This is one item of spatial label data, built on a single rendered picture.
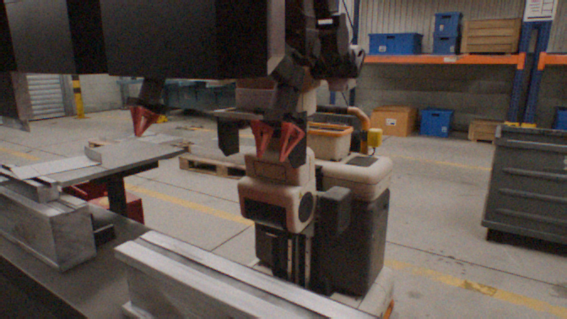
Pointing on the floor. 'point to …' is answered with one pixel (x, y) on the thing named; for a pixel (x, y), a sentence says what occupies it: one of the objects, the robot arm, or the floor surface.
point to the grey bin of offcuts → (527, 185)
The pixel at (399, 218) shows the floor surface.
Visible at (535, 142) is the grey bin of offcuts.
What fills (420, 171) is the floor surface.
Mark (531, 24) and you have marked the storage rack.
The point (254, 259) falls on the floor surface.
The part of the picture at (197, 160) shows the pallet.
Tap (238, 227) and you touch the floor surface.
